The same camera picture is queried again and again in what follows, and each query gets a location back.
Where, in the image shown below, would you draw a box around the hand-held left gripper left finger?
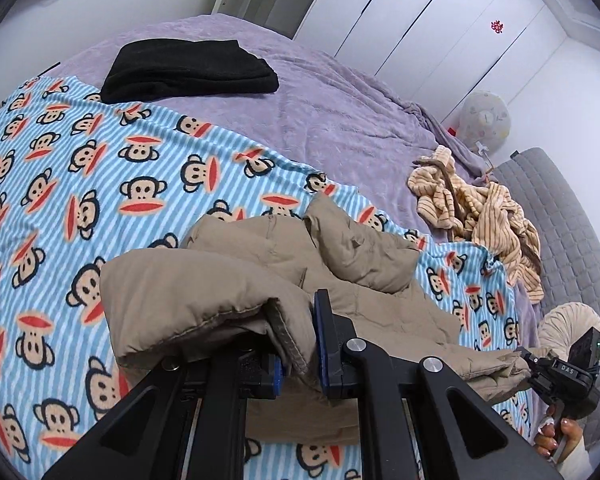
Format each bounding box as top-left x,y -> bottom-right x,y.
42,345 -> 285,480

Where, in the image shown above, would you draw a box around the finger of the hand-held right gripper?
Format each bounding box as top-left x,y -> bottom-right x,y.
527,366 -> 556,399
517,345 -> 551,368

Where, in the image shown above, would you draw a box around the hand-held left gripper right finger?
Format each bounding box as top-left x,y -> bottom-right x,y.
312,288 -> 563,480

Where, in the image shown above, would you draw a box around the khaki puffer jacket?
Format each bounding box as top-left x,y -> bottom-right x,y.
100,192 -> 536,446

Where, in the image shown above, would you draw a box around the person's right forearm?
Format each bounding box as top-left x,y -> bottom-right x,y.
555,437 -> 594,480

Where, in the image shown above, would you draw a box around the white clothes hanger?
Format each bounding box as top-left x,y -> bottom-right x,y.
472,142 -> 497,182

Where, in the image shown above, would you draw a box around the person's right hand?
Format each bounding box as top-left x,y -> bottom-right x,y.
534,404 -> 578,459

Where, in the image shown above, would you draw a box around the cream round pillow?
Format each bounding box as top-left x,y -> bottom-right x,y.
535,301 -> 600,418

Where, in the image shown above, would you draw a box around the grey quilted headboard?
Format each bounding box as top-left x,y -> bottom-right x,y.
490,147 -> 600,446

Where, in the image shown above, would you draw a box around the beige striped fleece garment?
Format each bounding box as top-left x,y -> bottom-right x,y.
406,145 -> 545,306

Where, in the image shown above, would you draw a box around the white round fan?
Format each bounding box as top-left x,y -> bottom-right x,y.
457,91 -> 512,151

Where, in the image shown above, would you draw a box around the purple bedspread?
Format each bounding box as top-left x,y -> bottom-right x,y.
50,14 -> 542,321

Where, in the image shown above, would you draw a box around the blue striped monkey print blanket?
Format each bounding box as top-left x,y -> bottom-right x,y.
0,76 -> 537,480

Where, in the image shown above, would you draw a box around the black folded garment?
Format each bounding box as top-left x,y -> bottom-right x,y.
100,39 -> 280,105

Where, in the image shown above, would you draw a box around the white wardrobe doors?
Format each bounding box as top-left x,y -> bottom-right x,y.
292,0 -> 568,131

